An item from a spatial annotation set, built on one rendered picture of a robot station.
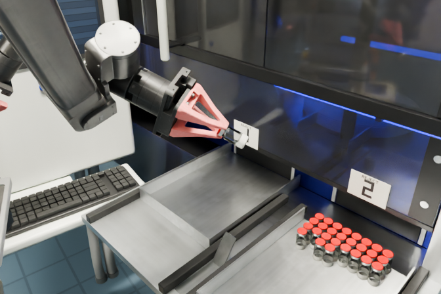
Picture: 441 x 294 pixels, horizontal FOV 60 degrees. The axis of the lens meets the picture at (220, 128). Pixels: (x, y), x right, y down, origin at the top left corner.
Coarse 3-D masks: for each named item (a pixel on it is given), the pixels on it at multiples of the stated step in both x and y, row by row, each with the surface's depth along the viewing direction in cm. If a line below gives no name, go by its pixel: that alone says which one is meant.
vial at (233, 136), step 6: (222, 132) 57; (228, 132) 57; (234, 132) 57; (240, 132) 58; (228, 138) 57; (234, 138) 57; (240, 138) 57; (246, 138) 58; (234, 144) 58; (240, 144) 57
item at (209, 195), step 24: (192, 168) 110; (216, 168) 112; (240, 168) 112; (264, 168) 112; (144, 192) 96; (168, 192) 101; (192, 192) 101; (216, 192) 101; (240, 192) 101; (264, 192) 101; (288, 192) 101; (168, 216) 91; (192, 216) 93; (216, 216) 93; (240, 216) 88; (216, 240) 84
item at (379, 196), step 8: (352, 176) 81; (360, 176) 80; (368, 176) 79; (352, 184) 82; (360, 184) 81; (368, 184) 79; (376, 184) 78; (384, 184) 77; (352, 192) 83; (360, 192) 81; (368, 192) 80; (376, 192) 79; (384, 192) 77; (368, 200) 81; (376, 200) 79; (384, 200) 78; (384, 208) 79
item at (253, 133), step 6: (234, 120) 102; (234, 126) 103; (240, 126) 101; (246, 126) 100; (246, 132) 101; (252, 132) 99; (258, 132) 97; (252, 138) 100; (258, 138) 98; (246, 144) 102; (252, 144) 101
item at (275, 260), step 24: (264, 240) 82; (288, 240) 86; (240, 264) 78; (264, 264) 79; (288, 264) 79; (312, 264) 79; (336, 264) 79; (216, 288) 74; (240, 288) 74; (264, 288) 74; (288, 288) 74; (312, 288) 74; (336, 288) 74; (360, 288) 74; (384, 288) 74
